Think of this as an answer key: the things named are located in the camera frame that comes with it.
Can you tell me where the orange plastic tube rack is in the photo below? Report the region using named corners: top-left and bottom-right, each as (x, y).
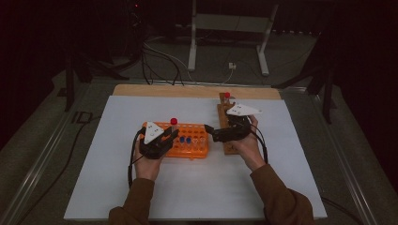
top-left (137, 121), bottom-right (210, 159)

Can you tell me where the left hand-held gripper black cable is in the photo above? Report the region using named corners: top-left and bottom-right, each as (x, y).
top-left (127, 126), bottom-right (148, 189)

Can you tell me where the person's left hand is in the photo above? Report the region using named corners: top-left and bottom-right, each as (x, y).
top-left (133, 146), bottom-right (165, 182)

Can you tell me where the white metal stand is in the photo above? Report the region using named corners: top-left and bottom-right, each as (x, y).
top-left (187, 0), bottom-right (280, 77)

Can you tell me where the wooden tube rack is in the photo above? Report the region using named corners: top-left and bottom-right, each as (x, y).
top-left (216, 92), bottom-right (244, 156)

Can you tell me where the white floor cable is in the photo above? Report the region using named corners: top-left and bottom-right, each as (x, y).
top-left (144, 41), bottom-right (235, 86)

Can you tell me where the metal floor rail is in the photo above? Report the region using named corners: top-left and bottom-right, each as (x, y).
top-left (308, 92), bottom-right (379, 225)
top-left (0, 83), bottom-right (95, 225)

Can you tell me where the hand-held gripper black cable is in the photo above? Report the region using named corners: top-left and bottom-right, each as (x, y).
top-left (127, 126), bottom-right (148, 189)
top-left (248, 123), bottom-right (269, 165)

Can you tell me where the thin black floor cable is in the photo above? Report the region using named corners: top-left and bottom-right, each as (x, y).
top-left (15, 115), bottom-right (102, 225)
top-left (320, 196), bottom-right (356, 224)

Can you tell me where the black floor cable bundle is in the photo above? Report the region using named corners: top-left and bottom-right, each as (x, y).
top-left (140, 46), bottom-right (186, 86)

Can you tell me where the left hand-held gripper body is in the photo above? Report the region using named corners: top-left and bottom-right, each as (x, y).
top-left (138, 121), bottom-right (176, 160)

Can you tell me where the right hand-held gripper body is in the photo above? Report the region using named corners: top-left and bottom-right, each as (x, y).
top-left (212, 103), bottom-right (263, 143)

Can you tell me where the person's right hand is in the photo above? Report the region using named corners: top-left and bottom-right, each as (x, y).
top-left (229, 114), bottom-right (267, 173)

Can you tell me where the dark equipment with red light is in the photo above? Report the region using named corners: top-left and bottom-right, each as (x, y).
top-left (125, 0), bottom-right (148, 57)

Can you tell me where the right hand-held gripper black cable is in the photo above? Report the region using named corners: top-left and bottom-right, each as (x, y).
top-left (248, 123), bottom-right (269, 165)

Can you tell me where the black tripod stand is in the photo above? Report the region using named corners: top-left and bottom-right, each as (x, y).
top-left (64, 52), bottom-right (130, 113)
top-left (271, 31), bottom-right (337, 125)

